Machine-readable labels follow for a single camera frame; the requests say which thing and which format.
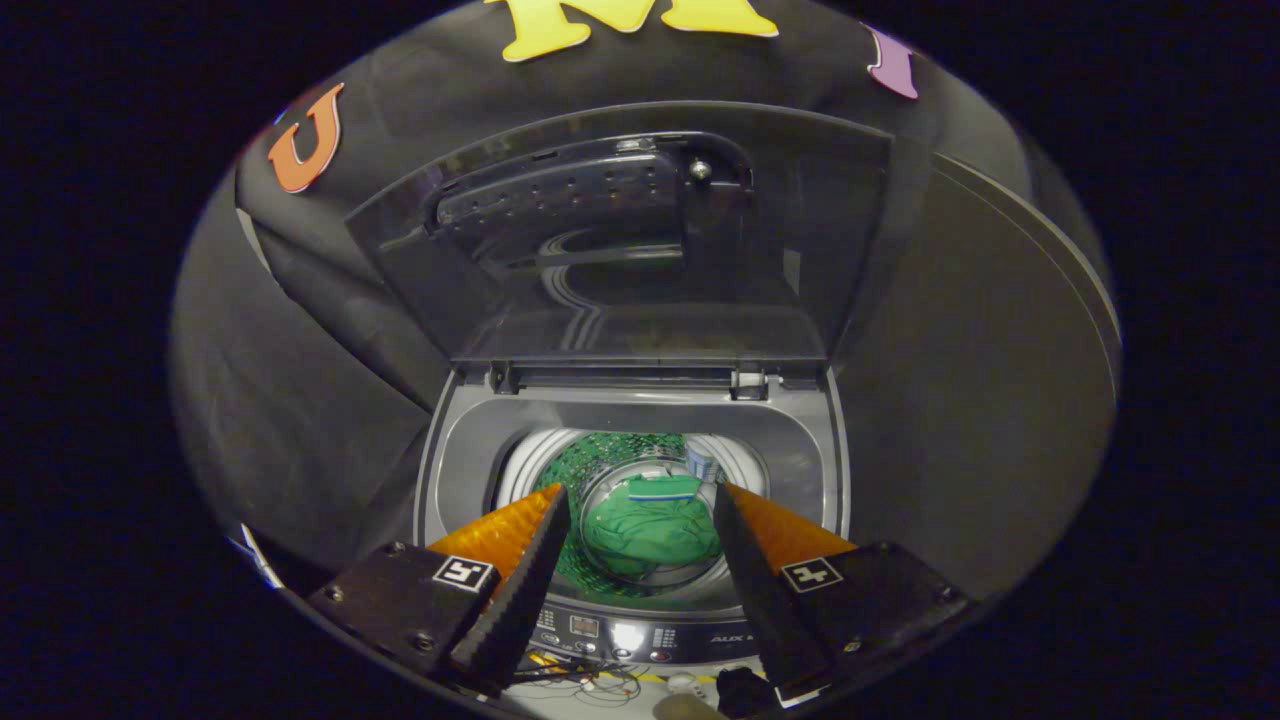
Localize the green polo shirt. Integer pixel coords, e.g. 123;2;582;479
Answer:
580;475;723;581

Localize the blue and white object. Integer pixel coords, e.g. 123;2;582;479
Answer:
232;522;286;593

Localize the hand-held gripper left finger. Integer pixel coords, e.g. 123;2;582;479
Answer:
308;483;572;696

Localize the black backdrop cloth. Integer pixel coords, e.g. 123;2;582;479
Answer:
170;0;1106;571

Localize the beige cabinet with dark top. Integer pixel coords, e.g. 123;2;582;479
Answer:
835;150;1121;601

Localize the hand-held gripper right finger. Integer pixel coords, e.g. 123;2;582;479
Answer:
712;482;973;701

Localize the dark washing machine lid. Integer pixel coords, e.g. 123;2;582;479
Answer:
345;100;894;366

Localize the thin black floor cable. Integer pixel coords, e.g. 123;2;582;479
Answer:
510;655;646;706

